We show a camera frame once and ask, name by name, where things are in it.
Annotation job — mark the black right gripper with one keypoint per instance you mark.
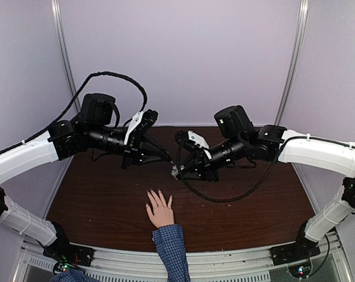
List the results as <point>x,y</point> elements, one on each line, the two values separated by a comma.
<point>201,164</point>

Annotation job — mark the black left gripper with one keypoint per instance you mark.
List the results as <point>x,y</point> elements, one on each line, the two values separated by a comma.
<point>130,150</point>

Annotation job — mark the clear nail polish bottle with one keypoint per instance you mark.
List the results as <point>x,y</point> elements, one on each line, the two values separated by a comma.
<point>175,173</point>

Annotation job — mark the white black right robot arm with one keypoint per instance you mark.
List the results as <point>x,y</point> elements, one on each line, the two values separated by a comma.
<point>272,144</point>

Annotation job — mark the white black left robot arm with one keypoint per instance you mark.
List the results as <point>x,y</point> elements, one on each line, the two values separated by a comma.
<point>89,129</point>

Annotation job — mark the mannequin hand with painted nails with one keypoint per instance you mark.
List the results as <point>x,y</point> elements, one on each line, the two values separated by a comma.
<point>160,211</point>

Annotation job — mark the blue checkered shirt sleeve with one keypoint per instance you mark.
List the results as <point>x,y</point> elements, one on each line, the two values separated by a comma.
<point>170,246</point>

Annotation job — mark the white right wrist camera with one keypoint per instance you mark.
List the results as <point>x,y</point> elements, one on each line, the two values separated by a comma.
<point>193,142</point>

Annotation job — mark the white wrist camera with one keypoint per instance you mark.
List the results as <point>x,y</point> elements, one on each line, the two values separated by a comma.
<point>193,142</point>
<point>139,125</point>

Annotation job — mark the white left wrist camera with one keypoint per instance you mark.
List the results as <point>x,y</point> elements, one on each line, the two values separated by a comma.
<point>139,125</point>

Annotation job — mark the slotted aluminium base rail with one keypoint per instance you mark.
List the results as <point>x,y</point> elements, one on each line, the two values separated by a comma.
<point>326,261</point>

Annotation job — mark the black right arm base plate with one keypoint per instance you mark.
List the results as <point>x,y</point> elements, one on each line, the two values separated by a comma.
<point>290,253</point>

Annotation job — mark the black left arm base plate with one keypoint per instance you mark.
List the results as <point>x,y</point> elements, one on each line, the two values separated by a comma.
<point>70,255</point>

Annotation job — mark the left aluminium frame post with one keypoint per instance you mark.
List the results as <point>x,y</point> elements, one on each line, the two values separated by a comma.
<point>67,68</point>

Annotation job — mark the aluminium frame post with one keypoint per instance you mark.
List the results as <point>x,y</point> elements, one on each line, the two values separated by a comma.
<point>67,68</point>
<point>296,51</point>

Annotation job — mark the right aluminium frame post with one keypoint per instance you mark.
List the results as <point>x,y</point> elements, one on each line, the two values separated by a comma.
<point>296,51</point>

